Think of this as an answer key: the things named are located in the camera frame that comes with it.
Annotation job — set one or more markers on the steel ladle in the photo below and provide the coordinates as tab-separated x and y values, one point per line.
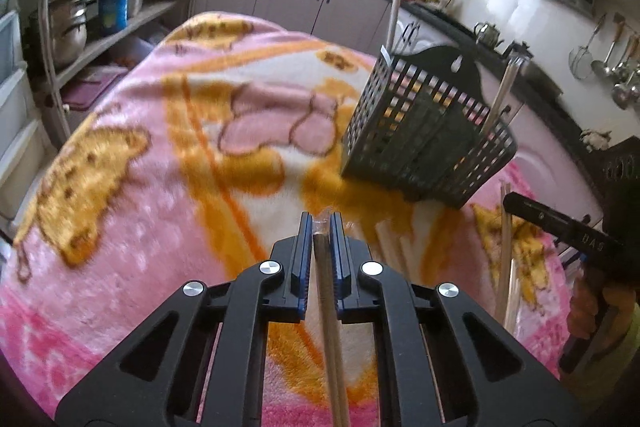
602	62
625	92

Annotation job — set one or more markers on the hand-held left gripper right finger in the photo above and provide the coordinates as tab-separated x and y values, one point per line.
340	257

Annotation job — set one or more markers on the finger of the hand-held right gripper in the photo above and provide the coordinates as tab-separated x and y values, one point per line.
550	217
572	258

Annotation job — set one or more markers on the large steel pot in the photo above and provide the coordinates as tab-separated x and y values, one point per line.
70	32

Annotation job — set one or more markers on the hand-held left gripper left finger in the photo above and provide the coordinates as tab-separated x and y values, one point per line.
304	257

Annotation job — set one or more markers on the plastic drawer unit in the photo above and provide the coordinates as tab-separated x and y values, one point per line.
15	107

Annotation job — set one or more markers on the black plastic utensil basket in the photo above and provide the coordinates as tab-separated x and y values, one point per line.
400	147

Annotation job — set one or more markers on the pink printed blanket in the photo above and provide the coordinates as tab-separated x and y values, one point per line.
175	167

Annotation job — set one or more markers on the purple tray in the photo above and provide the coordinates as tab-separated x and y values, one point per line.
92	89

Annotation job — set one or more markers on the person's right hand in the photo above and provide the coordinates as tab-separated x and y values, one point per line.
580	312

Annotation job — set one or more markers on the wooden chopstick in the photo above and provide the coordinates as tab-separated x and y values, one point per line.
505	257
399	247
327	332
502	92
394	22
511	287

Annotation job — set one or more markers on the steel kettle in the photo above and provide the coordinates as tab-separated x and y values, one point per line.
487	34

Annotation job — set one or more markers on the blue canister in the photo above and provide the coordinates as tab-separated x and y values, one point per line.
114	7

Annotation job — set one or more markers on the garlic bulbs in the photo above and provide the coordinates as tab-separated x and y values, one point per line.
596	139

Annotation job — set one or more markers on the metal shelf rack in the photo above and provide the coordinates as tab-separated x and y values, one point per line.
150	14

